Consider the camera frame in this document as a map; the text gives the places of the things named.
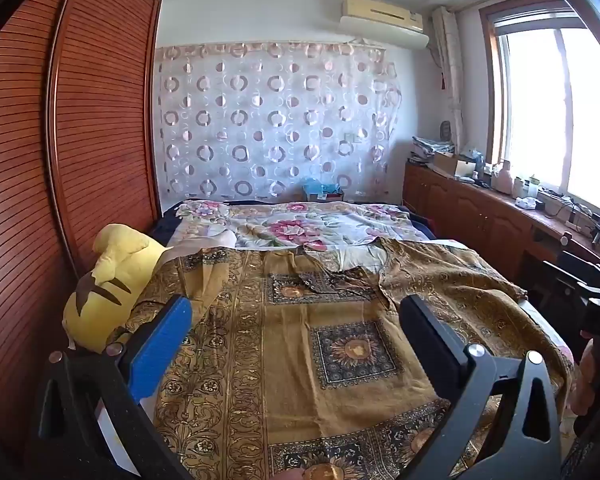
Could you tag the wall air conditioner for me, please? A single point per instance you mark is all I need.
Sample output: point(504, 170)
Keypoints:
point(380, 15)

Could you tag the circle patterned sheer curtain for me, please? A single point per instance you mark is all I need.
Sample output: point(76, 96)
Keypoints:
point(280, 120)

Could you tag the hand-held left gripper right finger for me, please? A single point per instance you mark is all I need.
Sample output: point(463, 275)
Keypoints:
point(430, 340)

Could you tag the stack of folded cloths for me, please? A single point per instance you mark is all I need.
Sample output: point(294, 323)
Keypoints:
point(430, 146)

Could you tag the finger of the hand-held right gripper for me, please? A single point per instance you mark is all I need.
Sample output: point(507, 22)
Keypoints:
point(587, 271)

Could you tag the peony print blanket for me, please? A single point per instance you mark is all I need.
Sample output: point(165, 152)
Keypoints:
point(290, 225)

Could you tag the pink bottle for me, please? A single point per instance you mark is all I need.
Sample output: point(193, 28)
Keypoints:
point(503, 180)

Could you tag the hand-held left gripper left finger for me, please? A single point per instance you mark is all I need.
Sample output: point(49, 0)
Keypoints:
point(160, 345)

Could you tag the floral bed sheet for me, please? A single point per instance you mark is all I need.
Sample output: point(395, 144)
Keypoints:
point(162, 222)

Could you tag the yellow plush toy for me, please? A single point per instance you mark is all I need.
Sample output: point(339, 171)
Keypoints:
point(105, 285)

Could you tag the long wooden cabinet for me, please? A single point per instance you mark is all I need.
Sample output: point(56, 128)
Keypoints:
point(470, 210)

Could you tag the red tassel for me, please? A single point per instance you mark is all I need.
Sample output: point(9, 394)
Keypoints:
point(444, 81)

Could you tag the crumpled white plastic bag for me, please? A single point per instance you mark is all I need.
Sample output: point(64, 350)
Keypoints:
point(527, 203)

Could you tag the brown patterned shirt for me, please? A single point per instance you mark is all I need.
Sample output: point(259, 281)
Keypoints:
point(290, 360)

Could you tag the beige gathered drape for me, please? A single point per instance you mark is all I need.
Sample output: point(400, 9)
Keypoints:
point(447, 60)

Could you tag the wooden slatted wardrobe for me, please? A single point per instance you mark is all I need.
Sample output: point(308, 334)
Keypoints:
point(30, 160)

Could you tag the cardboard box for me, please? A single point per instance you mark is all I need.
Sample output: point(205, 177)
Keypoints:
point(447, 162)

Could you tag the blue plastic bag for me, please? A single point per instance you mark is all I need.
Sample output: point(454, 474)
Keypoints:
point(320, 190)

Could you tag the window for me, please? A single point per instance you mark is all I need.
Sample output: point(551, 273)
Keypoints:
point(530, 110)

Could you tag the person's right hand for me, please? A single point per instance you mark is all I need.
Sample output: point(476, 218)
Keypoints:
point(587, 375)

